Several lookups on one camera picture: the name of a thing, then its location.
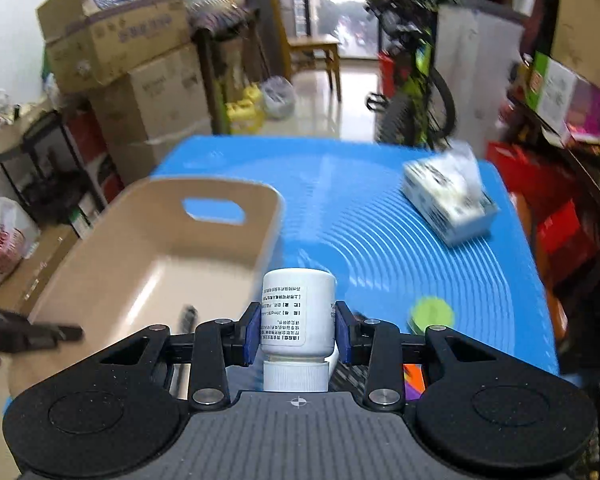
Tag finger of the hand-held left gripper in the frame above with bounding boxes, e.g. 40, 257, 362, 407
0, 306, 84, 357

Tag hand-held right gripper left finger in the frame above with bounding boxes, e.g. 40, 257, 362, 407
87, 302, 261, 411

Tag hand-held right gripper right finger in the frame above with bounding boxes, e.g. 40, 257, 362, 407
332, 302, 511, 411

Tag white medicine bottle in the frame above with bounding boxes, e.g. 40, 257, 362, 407
257, 268, 339, 393

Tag green round tin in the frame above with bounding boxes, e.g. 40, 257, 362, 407
406, 297, 455, 337

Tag beige plastic storage basket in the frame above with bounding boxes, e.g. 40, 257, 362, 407
7, 177, 286, 402

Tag flat cardboard sheet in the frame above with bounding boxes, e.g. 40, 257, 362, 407
0, 224, 82, 317

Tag orange and purple item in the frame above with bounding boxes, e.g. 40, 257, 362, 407
403, 363, 427, 402

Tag white red-printed plastic bag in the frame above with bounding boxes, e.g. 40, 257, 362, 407
0, 197, 41, 294

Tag blue silicone baking mat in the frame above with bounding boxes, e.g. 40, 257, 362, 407
150, 135, 562, 377

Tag white tissue pack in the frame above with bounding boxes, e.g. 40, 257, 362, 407
401, 141, 501, 247

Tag black metal shelf cart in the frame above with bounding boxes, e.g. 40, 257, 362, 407
0, 109, 108, 227

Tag translucent plastic bag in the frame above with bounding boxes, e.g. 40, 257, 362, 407
260, 75, 297, 120

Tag red gift boxes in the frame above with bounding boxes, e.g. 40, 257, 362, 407
485, 140, 597, 287

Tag black and green bicycle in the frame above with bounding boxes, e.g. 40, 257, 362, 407
349, 0, 459, 149

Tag dark wooden side table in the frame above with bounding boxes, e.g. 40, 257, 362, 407
194, 7, 262, 136

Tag wooden chair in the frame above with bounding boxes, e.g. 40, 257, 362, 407
264, 0, 344, 104

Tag white chest freezer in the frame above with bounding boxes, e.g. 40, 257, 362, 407
432, 4, 527, 162

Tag open cardboard box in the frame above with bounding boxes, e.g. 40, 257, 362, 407
36, 0, 194, 94

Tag green and white box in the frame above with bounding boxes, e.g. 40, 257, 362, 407
525, 52, 579, 134

